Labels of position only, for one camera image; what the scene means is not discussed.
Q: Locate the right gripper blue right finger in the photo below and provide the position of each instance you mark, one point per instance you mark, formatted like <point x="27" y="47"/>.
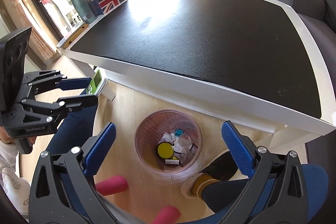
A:
<point x="241" y="148"/>

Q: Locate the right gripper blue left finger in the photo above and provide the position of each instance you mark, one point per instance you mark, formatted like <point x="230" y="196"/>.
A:
<point x="96" y="148"/>

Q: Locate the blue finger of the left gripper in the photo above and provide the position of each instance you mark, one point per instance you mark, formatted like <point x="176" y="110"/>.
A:
<point x="73" y="84"/>
<point x="77" y="103"/>

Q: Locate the green white digital timer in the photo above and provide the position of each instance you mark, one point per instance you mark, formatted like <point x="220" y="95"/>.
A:
<point x="97" y="83"/>

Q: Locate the yellow round zip case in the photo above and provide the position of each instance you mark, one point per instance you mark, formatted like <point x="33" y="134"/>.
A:
<point x="165" y="150"/>

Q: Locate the clear round plastic container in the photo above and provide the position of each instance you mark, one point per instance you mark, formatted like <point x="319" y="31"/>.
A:
<point x="185" y="142"/>

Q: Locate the teal toy brick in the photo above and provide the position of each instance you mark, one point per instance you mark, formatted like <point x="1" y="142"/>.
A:
<point x="178" y="132"/>

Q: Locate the white tissue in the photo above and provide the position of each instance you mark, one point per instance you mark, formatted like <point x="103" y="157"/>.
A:
<point x="169" y="138"/>

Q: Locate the white rectangular small box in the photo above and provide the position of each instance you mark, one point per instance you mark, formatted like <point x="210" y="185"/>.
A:
<point x="172" y="162"/>

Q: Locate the white patterned sleeve forearm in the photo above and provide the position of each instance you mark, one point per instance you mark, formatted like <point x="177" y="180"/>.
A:
<point x="17" y="189"/>

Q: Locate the pink trash bin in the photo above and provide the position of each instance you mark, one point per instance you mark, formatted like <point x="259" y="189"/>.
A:
<point x="150" y="131"/>

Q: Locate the black slipper with sock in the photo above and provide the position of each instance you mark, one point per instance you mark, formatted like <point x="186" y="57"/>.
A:
<point x="221" y="168"/>

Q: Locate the blue trouser leg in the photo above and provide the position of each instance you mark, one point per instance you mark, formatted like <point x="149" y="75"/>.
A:
<point x="74" y="131"/>

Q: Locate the teal thermos bottle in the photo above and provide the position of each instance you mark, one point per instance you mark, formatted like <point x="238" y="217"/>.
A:
<point x="84" y="10"/>

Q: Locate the grey fabric sofa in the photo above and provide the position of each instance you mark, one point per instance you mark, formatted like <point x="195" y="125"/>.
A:
<point x="319" y="18"/>

